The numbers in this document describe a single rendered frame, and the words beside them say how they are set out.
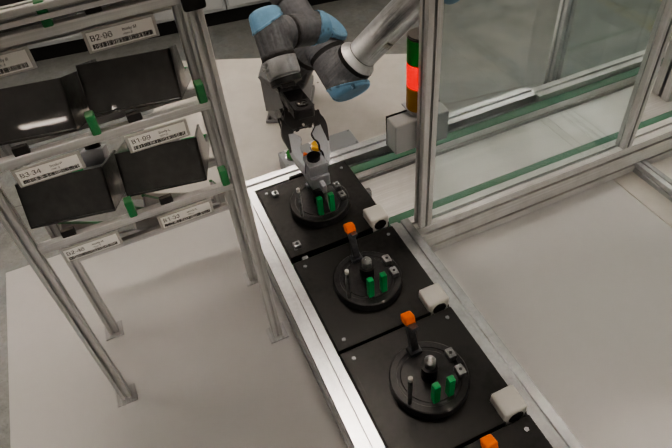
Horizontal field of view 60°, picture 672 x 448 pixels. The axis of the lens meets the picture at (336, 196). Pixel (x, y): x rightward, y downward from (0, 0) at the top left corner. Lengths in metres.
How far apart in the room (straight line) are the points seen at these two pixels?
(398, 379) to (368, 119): 0.95
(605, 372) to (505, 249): 0.35
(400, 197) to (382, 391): 0.55
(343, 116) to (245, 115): 0.31
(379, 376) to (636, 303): 0.60
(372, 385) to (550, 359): 0.39
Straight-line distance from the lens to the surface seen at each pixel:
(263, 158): 1.71
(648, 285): 1.47
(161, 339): 1.37
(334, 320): 1.17
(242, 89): 2.03
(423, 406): 1.06
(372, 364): 1.12
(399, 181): 1.51
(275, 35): 1.30
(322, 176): 1.28
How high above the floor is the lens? 1.94
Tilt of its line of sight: 44 degrees down
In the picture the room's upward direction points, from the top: 6 degrees counter-clockwise
